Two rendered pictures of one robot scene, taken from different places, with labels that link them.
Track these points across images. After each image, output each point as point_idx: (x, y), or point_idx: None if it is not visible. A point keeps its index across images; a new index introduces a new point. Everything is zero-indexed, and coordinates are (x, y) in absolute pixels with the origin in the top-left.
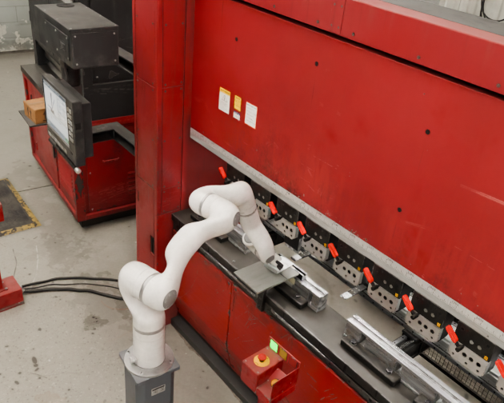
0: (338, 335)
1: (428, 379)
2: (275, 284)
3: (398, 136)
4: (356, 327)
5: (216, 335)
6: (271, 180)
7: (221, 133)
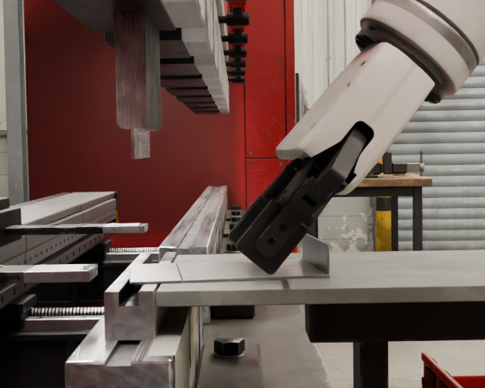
0: (229, 326)
1: (205, 217)
2: (363, 252)
3: None
4: (209, 242)
5: None
6: None
7: None
